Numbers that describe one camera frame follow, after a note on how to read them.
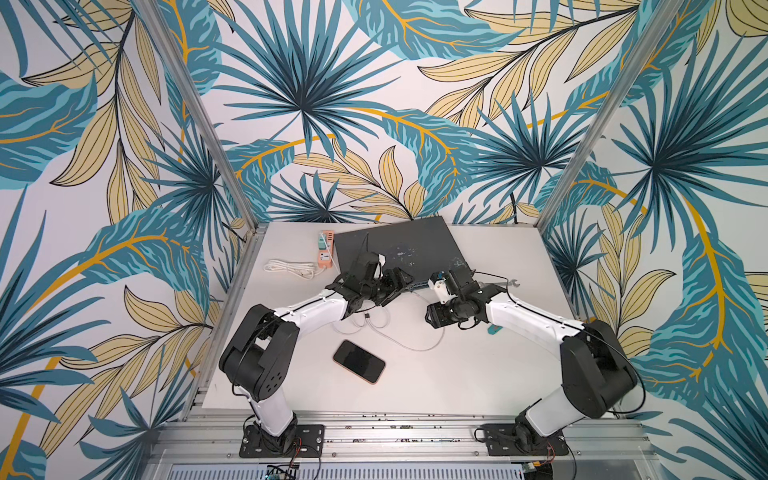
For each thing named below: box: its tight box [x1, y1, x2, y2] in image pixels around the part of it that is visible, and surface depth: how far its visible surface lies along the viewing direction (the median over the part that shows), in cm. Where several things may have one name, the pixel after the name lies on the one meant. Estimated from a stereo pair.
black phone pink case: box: [332, 339, 386, 385], surface depth 90 cm
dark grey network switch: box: [334, 216, 473, 287], surface depth 112 cm
